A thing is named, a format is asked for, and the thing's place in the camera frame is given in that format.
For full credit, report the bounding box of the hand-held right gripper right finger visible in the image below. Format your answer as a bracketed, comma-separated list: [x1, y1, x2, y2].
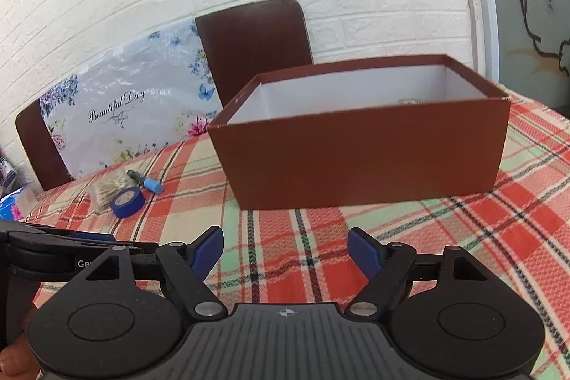
[346, 226, 486, 319]

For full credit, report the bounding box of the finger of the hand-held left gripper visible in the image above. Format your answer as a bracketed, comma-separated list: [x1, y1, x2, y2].
[9, 226, 159, 257]

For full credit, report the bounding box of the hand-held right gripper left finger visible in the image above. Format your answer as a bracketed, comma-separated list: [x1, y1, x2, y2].
[84, 225, 226, 321]

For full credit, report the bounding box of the brown cardboard box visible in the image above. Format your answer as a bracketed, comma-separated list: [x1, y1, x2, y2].
[207, 54, 511, 212]

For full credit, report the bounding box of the person's left hand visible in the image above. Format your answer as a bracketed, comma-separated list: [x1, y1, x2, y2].
[0, 303, 44, 380]

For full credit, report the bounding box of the blue tape roll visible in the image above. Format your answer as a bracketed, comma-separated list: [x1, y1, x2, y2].
[110, 186, 144, 219]

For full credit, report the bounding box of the blue pink tissue pack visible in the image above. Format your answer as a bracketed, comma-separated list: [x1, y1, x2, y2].
[0, 183, 37, 223]

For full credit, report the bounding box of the blue capped marker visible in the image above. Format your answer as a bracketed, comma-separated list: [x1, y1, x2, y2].
[126, 169, 165, 195]

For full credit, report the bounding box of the plaid tablecloth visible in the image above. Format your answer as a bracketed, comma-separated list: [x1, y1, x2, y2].
[0, 84, 570, 380]

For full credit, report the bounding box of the dark printed packet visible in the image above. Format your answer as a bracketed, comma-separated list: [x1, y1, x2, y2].
[0, 155, 17, 197]

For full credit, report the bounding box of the brown chair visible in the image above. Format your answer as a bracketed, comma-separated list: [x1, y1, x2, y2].
[15, 99, 74, 192]
[195, 0, 315, 110]

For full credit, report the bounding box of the floral plastic bag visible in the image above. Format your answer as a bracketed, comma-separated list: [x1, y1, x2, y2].
[38, 17, 224, 181]

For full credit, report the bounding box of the glass door with cartoon sticker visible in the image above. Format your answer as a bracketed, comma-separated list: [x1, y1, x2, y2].
[449, 0, 570, 111]

